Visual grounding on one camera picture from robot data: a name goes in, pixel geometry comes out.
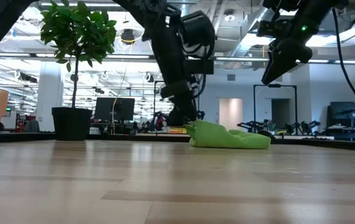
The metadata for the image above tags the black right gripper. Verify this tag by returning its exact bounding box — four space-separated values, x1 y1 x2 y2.
260 36 315 86

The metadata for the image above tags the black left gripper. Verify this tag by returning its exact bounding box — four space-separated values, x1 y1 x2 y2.
160 74 197 128

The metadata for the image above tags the darker green microfiber towel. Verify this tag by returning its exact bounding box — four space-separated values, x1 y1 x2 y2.
183 119 272 150

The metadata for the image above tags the pale pink lit doorway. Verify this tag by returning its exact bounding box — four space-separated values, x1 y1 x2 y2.
219 98 244 131

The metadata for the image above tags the black background monitor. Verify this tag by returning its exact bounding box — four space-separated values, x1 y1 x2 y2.
94 96 136 123

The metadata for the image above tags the black ceiling-hung device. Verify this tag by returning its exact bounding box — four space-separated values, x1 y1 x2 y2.
120 28 136 45

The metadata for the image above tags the green potted plant black pot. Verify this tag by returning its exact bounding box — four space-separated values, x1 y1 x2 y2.
39 0 118 141

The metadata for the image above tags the black metal rig frame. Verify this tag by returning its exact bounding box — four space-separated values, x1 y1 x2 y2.
253 83 298 135
153 80 166 125

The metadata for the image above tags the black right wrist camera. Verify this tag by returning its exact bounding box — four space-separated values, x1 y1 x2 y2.
256 17 292 39

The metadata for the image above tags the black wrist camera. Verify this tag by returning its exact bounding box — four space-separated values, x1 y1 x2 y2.
184 58 215 75
256 17 292 39

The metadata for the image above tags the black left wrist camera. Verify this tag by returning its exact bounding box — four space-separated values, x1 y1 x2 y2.
184 58 215 75

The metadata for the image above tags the black cable loop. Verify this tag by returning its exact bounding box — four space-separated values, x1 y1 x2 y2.
257 129 277 144

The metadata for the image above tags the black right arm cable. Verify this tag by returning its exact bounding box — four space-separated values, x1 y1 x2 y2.
331 7 355 126

